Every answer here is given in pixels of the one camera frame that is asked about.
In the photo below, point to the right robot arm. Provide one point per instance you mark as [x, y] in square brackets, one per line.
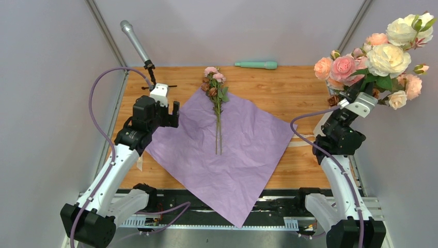
[348, 223]

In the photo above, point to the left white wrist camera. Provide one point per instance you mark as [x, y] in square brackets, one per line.
[160, 93]

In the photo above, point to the brown rose stem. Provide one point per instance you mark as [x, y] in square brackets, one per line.
[334, 99]

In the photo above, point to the cream white rose stem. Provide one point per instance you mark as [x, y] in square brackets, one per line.
[389, 59]

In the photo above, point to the silver microphone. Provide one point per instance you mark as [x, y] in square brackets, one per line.
[128, 30]

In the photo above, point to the peach artificial roses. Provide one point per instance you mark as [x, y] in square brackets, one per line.
[411, 83]

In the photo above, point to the teal cylindrical handle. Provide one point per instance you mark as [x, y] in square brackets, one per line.
[269, 65]

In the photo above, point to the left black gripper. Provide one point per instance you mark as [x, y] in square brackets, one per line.
[170, 120]

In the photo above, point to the pink flower bouquet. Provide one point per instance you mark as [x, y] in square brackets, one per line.
[214, 88]

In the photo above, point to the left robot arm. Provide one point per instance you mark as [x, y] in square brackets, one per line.
[94, 218]

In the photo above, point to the large pink rose stem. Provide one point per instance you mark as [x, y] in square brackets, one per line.
[343, 67]

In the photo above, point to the white ribbed vase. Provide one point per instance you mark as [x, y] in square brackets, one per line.
[318, 128]

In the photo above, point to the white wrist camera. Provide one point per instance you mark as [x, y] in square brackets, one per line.
[160, 93]
[362, 105]

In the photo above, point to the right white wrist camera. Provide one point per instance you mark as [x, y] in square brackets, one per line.
[362, 105]

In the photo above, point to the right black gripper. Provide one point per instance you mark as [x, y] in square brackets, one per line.
[353, 90]

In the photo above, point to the pink and purple wrapping paper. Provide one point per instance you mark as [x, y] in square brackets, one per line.
[227, 172]

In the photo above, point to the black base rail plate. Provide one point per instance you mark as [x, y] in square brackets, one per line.
[283, 202]

